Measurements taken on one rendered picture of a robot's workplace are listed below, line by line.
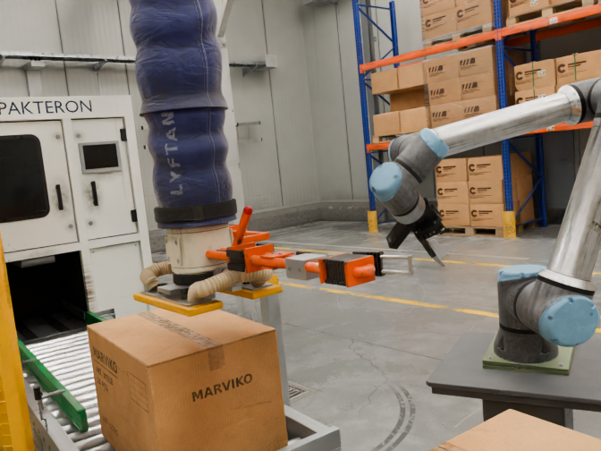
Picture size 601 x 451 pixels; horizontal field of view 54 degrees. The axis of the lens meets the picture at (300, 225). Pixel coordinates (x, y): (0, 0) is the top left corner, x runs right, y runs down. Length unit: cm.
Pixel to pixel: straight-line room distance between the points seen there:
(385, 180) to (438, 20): 840
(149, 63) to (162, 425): 94
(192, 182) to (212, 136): 14
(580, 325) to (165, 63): 127
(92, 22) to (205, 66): 980
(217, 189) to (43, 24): 959
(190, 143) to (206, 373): 63
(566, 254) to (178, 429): 115
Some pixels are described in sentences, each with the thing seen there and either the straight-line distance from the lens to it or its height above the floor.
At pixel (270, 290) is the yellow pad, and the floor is 110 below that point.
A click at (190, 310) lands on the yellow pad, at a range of 147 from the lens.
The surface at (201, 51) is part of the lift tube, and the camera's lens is 158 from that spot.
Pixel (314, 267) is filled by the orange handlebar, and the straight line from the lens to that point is 120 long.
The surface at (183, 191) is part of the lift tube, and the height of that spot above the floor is 139.
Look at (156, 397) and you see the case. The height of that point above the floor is 86.
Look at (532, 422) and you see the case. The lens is 116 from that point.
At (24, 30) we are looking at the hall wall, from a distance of 1090.
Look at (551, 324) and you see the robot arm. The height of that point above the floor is 95.
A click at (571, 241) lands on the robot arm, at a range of 172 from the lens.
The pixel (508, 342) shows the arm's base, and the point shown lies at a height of 83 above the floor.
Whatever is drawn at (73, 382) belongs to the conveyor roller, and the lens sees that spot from 297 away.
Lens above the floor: 144
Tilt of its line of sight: 6 degrees down
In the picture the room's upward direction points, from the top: 6 degrees counter-clockwise
